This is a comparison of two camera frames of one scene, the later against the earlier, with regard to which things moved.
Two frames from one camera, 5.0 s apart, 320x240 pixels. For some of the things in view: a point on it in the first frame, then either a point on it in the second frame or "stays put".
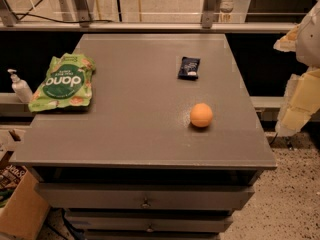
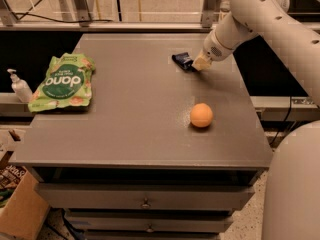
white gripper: (310, 42) -> (213, 49)
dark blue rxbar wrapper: (189, 68) -> (184, 60)
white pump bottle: (21, 87) stays put
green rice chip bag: (67, 83) stays put
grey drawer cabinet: (171, 145) stays put
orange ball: (201, 115) stays put
